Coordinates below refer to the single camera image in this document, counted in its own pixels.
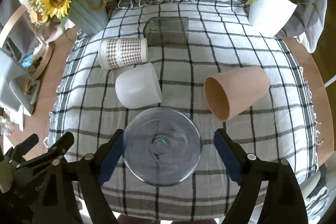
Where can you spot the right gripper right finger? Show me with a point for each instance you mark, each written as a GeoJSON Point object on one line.
{"type": "Point", "coordinates": [247, 170]}

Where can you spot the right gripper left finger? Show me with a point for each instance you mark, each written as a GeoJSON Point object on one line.
{"type": "Point", "coordinates": [93, 170]}

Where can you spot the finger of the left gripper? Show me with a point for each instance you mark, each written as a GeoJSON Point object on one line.
{"type": "Point", "coordinates": [38, 190]}

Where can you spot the pink terracotta cup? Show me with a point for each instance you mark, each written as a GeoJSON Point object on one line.
{"type": "Point", "coordinates": [230, 93]}

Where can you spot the white frosted cup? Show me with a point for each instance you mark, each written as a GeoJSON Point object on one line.
{"type": "Point", "coordinates": [138, 87]}

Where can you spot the brown houndstooth pattern cup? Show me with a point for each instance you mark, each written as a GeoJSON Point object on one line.
{"type": "Point", "coordinates": [122, 52]}

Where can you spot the dark smoky glass cup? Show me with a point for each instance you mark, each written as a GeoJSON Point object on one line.
{"type": "Point", "coordinates": [167, 31]}

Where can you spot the grey desk organizer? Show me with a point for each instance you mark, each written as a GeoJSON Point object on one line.
{"type": "Point", "coordinates": [18, 92]}

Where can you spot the white curved floor lamp pole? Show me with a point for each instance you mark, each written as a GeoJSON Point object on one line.
{"type": "Point", "coordinates": [330, 81]}

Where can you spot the checked grey white tablecloth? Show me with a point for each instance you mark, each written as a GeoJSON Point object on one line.
{"type": "Point", "coordinates": [281, 125]}

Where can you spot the round wooden tray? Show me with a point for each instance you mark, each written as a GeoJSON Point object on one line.
{"type": "Point", "coordinates": [43, 58]}

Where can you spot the white ribbed plant pot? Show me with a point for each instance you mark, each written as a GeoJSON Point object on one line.
{"type": "Point", "coordinates": [269, 16]}

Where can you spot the pale blue ribbed vase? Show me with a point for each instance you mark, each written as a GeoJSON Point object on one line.
{"type": "Point", "coordinates": [89, 15]}

